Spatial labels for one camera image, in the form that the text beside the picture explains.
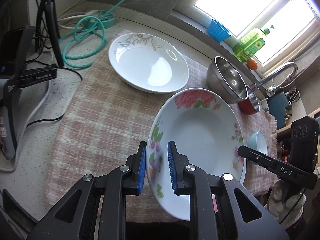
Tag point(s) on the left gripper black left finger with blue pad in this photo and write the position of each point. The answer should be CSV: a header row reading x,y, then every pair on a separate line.
x,y
95,206

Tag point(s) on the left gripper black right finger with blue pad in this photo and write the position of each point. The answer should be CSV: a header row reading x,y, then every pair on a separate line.
x,y
220,207

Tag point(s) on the light blue ceramic bowl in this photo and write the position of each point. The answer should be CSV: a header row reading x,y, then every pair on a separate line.
x,y
258,143

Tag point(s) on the red steel bowl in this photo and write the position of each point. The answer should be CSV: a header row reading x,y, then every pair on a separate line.
x,y
251,105

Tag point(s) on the floral white plate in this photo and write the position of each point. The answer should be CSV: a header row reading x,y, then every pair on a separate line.
x,y
206,130

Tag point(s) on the large stainless steel bowl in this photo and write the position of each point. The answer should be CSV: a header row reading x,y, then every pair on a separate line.
x,y
224,80

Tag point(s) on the white plate grey leaf pattern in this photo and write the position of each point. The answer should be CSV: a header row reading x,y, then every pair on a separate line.
x,y
148,63

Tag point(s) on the chrome kitchen faucet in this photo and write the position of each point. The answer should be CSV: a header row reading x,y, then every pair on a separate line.
x,y
270,91

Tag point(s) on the white gloved right hand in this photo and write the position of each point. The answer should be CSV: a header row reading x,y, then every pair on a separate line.
x,y
285,212

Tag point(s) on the wooden shelf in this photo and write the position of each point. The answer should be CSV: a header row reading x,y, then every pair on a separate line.
x,y
287,129

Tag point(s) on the dark blue utensil holder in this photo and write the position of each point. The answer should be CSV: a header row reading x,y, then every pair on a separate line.
x,y
279,107

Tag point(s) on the black scissors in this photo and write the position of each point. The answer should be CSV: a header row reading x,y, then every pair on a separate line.
x,y
294,95

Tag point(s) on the pink checked cloth mat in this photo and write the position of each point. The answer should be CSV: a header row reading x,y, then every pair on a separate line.
x,y
107,119

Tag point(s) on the orange fruit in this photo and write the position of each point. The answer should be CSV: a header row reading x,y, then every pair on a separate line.
x,y
252,64

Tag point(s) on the green dish soap bottle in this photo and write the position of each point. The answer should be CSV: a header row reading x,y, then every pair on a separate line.
x,y
251,43

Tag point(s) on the blue ribbed plastic cup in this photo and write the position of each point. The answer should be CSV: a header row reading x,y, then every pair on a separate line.
x,y
217,31

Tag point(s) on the black GenRobot gripper on stand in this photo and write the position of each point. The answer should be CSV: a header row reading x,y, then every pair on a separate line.
x,y
14,77

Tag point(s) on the teal power strip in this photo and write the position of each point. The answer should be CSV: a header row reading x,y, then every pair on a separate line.
x,y
107,19

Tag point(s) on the black tripod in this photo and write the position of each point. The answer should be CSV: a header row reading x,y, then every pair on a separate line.
x,y
48,8

